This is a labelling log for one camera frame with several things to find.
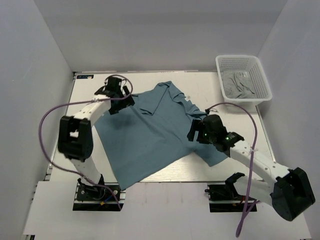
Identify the blue t-shirt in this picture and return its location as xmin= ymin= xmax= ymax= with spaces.
xmin=94 ymin=81 xmax=227 ymax=190

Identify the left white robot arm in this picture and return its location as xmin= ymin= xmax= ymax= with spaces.
xmin=57 ymin=74 xmax=135 ymax=200

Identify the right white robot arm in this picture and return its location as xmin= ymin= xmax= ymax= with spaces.
xmin=187 ymin=114 xmax=316 ymax=222

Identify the blue label sticker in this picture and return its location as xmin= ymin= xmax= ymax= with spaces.
xmin=76 ymin=74 xmax=94 ymax=80

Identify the grey t-shirt in basket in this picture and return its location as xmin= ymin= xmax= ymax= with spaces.
xmin=221 ymin=71 xmax=256 ymax=99

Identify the white plastic basket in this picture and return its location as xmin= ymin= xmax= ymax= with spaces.
xmin=215 ymin=54 xmax=273 ymax=108

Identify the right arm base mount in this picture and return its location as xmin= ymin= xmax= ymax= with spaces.
xmin=204 ymin=183 xmax=245 ymax=213

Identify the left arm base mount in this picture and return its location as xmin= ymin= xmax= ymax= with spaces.
xmin=72 ymin=183 xmax=126 ymax=212

